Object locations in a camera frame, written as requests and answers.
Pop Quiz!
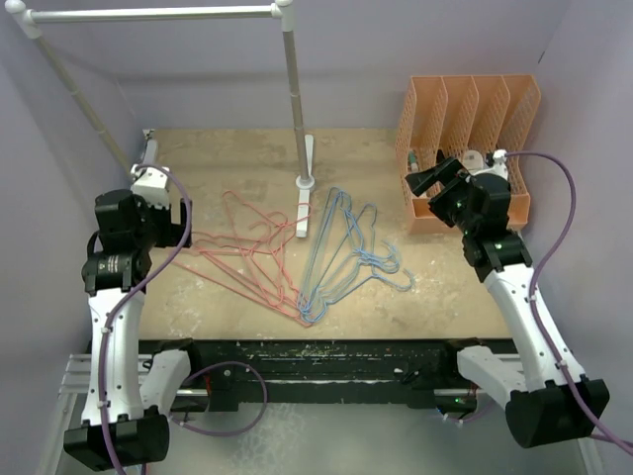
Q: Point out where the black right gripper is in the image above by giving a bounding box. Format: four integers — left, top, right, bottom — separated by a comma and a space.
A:
406, 155, 478, 236

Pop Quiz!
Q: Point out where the blue wire hanger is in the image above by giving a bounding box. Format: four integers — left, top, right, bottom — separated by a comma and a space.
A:
301, 195, 392, 321
297, 186, 352, 326
317, 240, 415, 323
304, 202, 402, 323

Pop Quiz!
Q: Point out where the pink wire hanger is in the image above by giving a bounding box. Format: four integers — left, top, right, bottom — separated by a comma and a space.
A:
192, 232, 300, 325
222, 191, 273, 305
244, 208, 311, 327
173, 232, 311, 328

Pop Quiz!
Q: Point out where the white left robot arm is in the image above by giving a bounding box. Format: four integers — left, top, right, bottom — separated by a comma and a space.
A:
63, 189, 204, 472

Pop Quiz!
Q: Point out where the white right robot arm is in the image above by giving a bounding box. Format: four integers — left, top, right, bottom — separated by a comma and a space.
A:
406, 158, 609, 448

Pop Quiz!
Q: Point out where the white labelled bottle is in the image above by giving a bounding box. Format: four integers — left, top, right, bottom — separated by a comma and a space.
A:
462, 149, 486, 174

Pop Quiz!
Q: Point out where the orange plastic file organizer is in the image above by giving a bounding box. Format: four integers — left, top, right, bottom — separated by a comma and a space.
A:
395, 74, 543, 236

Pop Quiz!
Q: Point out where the white clothes rack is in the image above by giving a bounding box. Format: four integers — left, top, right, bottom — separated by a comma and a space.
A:
4, 1, 315, 238

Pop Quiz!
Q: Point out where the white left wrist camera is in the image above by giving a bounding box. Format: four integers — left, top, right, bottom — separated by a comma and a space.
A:
131, 164, 170, 210

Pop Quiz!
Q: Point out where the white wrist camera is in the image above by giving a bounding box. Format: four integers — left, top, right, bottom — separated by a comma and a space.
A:
472, 149, 508, 180
131, 164, 170, 210

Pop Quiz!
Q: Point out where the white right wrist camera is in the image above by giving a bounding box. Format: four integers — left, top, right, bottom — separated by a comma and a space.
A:
472, 149, 508, 180

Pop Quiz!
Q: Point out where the aluminium frame rail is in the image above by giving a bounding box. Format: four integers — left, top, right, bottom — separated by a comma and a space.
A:
57, 352, 149, 397

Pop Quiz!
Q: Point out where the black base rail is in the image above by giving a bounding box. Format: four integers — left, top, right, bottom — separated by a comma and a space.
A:
88, 337, 525, 412

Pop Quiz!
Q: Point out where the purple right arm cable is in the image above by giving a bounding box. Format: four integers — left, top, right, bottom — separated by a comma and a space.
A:
442, 150, 633, 456

